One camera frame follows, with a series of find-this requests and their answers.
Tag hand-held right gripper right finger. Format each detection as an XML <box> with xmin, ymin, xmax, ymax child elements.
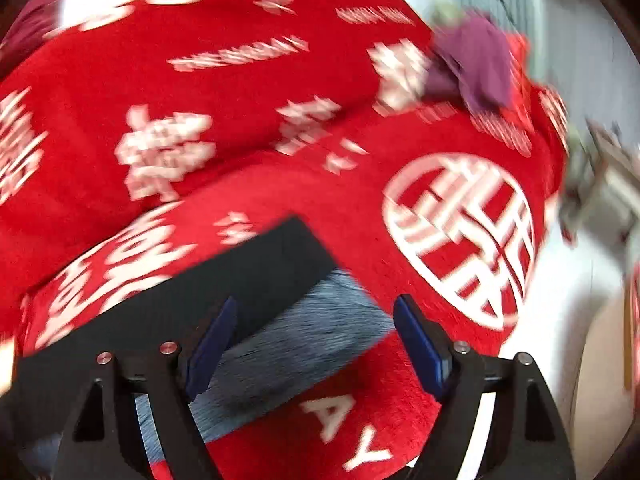
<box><xmin>393</xmin><ymin>295</ymin><xmax>578</xmax><ymax>480</ymax></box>

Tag black and grey patterned pants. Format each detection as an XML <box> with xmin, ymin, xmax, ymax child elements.
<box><xmin>10</xmin><ymin>216</ymin><xmax>397</xmax><ymax>478</ymax></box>

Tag purple cloth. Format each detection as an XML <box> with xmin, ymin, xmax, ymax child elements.
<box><xmin>424</xmin><ymin>9</ymin><xmax>517</xmax><ymax>115</ymax></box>

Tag grey wooden furniture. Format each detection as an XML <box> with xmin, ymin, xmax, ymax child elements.
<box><xmin>559</xmin><ymin>119</ymin><xmax>640</xmax><ymax>252</ymax></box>

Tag maroon cloth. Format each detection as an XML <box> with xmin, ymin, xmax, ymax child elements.
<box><xmin>0</xmin><ymin>0</ymin><xmax>68</xmax><ymax>78</ymax></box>

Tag red printed blanket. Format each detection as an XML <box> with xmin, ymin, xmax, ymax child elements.
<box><xmin>0</xmin><ymin>0</ymin><xmax>571</xmax><ymax>480</ymax></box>

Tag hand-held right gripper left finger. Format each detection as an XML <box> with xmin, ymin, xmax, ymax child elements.
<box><xmin>52</xmin><ymin>296</ymin><xmax>238</xmax><ymax>480</ymax></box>

